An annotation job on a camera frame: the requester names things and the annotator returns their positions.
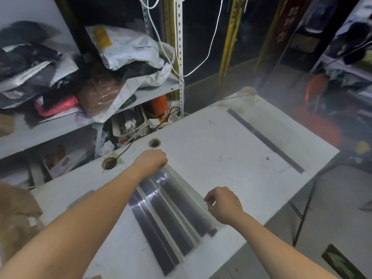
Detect white gridded plastic bag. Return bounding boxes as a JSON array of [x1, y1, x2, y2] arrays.
[[102, 62, 174, 122]]

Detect white mailer bag yellow patch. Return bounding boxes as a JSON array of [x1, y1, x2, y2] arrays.
[[86, 25, 165, 70]]

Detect black fluffy plastic bag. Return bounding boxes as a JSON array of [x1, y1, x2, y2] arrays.
[[0, 21, 56, 47]]

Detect dark red yellow-edged sign post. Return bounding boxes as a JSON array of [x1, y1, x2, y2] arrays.
[[261, 0, 303, 73]]

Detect white power strip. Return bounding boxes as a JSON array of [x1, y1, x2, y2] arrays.
[[146, 117, 172, 128]]

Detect person's right forearm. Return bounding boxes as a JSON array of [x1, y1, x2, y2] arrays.
[[229, 211, 341, 279]]

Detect person's right hand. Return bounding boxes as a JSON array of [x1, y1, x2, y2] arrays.
[[204, 186, 246, 226]]

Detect long white cable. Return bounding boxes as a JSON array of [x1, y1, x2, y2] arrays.
[[139, 0, 224, 78]]

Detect orange box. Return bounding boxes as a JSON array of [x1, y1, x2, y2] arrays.
[[150, 94, 170, 115]]

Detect black metal table leg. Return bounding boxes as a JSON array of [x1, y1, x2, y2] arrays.
[[289, 180, 317, 247]]

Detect colourful printed paper box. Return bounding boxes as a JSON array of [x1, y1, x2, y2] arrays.
[[43, 148, 93, 179]]

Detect brown parcel in clear wrap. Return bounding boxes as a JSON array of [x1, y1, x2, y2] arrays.
[[77, 79, 126, 118]]

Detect grey and black mailer bag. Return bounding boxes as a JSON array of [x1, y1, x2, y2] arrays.
[[0, 45, 79, 109]]

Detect grey metal shelf rack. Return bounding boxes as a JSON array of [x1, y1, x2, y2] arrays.
[[0, 0, 186, 160]]

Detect person's left forearm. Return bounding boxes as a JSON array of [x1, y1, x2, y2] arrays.
[[0, 168, 152, 279]]

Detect thin black cable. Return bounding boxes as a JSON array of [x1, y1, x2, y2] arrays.
[[103, 107, 182, 171]]

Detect cluttered background storage rack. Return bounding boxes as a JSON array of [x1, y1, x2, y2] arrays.
[[311, 0, 372, 114]]

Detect yellow and black post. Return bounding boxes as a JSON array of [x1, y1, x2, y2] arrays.
[[218, 0, 248, 84]]

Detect white plastic basket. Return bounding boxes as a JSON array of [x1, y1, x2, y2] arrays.
[[112, 108, 149, 138]]

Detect person's left hand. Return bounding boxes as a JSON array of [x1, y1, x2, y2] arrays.
[[135, 149, 169, 181]]

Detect pink plastic packet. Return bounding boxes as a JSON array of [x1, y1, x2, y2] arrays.
[[34, 95, 79, 117]]

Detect black fabric bundle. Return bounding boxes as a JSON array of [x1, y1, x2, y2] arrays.
[[116, 60, 163, 80]]

